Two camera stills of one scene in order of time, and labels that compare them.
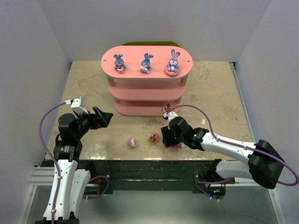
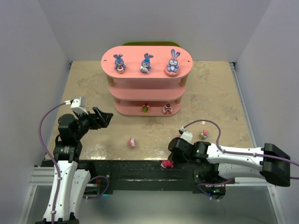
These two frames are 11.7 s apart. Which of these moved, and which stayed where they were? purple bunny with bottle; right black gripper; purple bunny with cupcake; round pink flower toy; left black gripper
Moved: round pink flower toy; right black gripper
Stayed: purple bunny with cupcake; purple bunny with bottle; left black gripper
